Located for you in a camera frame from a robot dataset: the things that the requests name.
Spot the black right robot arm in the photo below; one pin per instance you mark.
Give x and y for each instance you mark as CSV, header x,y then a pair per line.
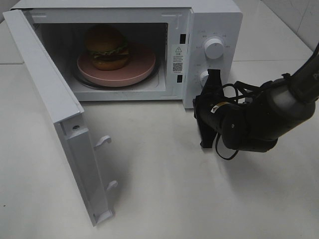
x,y
255,118

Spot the pink round plate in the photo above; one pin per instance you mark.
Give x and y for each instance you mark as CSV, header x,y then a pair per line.
x,y
143,55

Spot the upper white power knob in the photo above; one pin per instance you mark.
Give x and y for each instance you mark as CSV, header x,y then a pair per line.
x,y
214,47

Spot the burger with lettuce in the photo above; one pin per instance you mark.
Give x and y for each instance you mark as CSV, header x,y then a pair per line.
x,y
107,47

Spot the white warning label sticker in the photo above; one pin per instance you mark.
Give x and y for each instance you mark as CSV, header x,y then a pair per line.
x,y
178,53

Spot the white timer knob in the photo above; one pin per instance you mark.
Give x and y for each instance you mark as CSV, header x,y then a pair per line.
x,y
203,78

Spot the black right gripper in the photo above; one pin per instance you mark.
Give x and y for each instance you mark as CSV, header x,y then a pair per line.
x,y
211,107

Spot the white microwave oven body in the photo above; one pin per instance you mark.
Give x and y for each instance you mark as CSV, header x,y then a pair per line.
x,y
155,24

